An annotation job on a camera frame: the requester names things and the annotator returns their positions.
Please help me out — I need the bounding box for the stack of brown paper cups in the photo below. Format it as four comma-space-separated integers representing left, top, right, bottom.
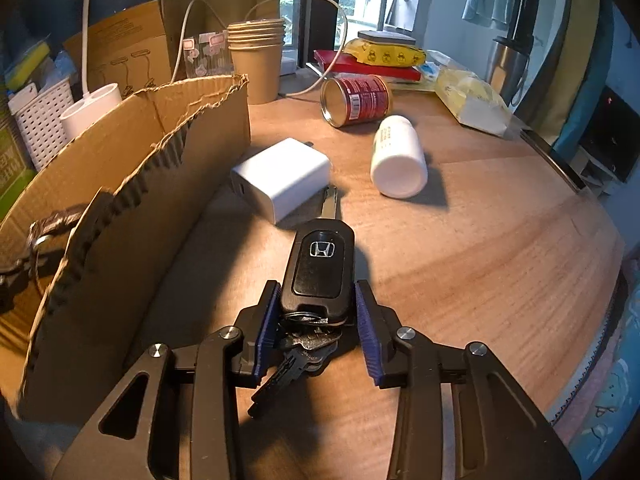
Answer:
227, 19, 286, 106

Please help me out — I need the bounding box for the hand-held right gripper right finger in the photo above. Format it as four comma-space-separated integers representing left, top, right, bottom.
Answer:
354, 279, 583, 480

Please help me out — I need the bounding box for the black smartphone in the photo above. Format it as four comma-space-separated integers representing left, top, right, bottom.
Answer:
520, 129, 588, 193

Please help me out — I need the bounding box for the yellow green sponge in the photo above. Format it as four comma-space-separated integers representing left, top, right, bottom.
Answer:
4, 42, 51, 91

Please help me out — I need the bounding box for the brown strap wristwatch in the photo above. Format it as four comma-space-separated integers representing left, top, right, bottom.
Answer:
27, 205, 93, 261

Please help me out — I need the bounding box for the white desk lamp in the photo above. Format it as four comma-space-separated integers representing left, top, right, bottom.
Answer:
60, 0, 124, 142

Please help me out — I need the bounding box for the white plastic basket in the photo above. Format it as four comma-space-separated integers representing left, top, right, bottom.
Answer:
7, 77, 76, 173

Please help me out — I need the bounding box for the white charging cable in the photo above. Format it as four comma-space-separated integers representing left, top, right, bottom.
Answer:
171, 0, 349, 97

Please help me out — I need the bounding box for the brown lamp carton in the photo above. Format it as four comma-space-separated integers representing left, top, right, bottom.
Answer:
62, 0, 176, 101

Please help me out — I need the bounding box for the red gold tin can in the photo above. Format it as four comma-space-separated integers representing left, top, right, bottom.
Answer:
320, 74, 394, 128

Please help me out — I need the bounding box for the white wipes packet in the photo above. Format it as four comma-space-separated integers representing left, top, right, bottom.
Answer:
417, 49, 473, 86

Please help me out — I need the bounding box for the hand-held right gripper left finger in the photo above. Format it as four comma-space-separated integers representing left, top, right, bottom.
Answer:
52, 279, 282, 480

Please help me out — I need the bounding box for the steel travel mug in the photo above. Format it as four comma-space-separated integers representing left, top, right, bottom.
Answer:
486, 35, 532, 106

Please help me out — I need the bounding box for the white grey small device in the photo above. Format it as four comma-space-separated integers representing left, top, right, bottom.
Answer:
357, 30, 417, 46

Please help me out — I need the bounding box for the red book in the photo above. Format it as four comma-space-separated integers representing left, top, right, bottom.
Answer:
314, 49, 422, 83

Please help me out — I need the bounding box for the white television stand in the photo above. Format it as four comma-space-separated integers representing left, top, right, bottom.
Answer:
570, 145, 626, 196

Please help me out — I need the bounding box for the light blue printed blanket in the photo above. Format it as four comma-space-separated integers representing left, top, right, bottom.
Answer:
550, 330, 640, 466

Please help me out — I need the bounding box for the clear printed glass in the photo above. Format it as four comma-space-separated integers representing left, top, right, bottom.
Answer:
182, 30, 236, 81

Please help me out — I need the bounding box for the brown cardboard box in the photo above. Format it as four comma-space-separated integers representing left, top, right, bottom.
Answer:
0, 74, 252, 411

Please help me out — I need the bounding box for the yellow printed packet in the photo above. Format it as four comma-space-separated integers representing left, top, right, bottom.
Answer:
345, 37, 426, 67

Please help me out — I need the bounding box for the yellow tissue pack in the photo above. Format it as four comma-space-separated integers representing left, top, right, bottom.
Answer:
434, 67, 513, 136

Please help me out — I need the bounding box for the narrow yellow curtain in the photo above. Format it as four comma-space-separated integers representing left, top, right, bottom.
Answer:
520, 0, 601, 136

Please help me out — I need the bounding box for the black car key bunch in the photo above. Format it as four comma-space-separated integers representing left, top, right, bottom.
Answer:
247, 185, 358, 420

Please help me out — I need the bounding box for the white charger block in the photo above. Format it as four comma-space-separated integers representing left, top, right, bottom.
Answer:
231, 137, 332, 226

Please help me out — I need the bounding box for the green carton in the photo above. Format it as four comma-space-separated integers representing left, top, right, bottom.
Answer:
0, 125, 38, 221

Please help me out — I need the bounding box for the clear plastic bag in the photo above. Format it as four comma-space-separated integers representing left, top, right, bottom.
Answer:
50, 50, 76, 86

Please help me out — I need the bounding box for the black sliding door frame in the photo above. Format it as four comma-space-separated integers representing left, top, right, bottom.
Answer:
295, 0, 576, 91

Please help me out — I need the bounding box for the white pill bottle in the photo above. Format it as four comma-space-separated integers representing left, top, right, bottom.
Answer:
370, 115, 429, 198

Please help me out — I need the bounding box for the black television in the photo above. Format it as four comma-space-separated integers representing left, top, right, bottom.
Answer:
580, 85, 636, 181

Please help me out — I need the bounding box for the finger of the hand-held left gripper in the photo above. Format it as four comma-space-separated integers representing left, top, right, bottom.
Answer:
0, 255, 38, 313

